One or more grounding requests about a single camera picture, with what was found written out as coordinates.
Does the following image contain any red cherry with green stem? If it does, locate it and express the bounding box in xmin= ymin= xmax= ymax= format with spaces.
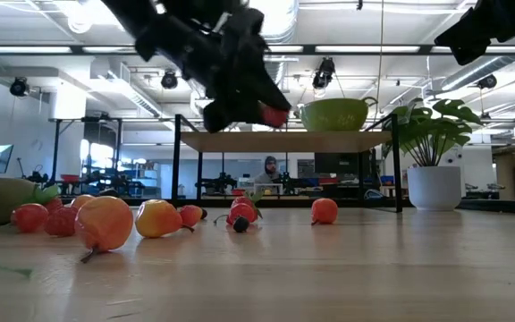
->
xmin=10 ymin=203 xmax=50 ymax=234
xmin=212 ymin=203 xmax=258 ymax=226

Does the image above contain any red strawberry with green leaves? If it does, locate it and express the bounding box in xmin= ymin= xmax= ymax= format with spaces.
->
xmin=232 ymin=190 xmax=266 ymax=220
xmin=258 ymin=105 xmax=291 ymax=130
xmin=24 ymin=184 xmax=64 ymax=214

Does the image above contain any red raspberry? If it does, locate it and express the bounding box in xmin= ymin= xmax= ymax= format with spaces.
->
xmin=43 ymin=205 xmax=80 ymax=238

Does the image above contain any wooden shelf with black legs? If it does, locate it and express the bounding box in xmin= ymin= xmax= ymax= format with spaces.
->
xmin=171 ymin=114 xmax=404 ymax=214

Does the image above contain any black background workstation frame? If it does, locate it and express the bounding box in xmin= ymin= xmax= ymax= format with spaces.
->
xmin=49 ymin=116 xmax=124 ymax=198

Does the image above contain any green colander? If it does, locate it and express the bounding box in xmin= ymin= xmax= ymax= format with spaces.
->
xmin=299 ymin=97 xmax=378 ymax=133

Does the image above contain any person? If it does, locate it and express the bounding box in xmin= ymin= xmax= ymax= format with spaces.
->
xmin=253 ymin=155 xmax=286 ymax=185

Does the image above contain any large orange peach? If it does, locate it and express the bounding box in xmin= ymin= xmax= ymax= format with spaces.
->
xmin=74 ymin=195 xmax=136 ymax=265

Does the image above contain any yellow-orange peach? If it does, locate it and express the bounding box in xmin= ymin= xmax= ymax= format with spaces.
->
xmin=134 ymin=199 xmax=183 ymax=240

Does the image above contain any black overhead beam with lights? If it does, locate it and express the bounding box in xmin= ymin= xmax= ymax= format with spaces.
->
xmin=0 ymin=43 xmax=515 ymax=57

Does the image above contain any green plant in white pot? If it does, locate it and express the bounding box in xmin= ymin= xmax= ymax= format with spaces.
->
xmin=389 ymin=97 xmax=485 ymax=212

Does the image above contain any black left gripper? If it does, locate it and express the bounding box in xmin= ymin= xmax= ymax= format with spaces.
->
xmin=135 ymin=17 xmax=292 ymax=134

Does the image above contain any black overhead camera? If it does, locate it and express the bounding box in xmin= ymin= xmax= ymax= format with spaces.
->
xmin=311 ymin=56 xmax=337 ymax=90

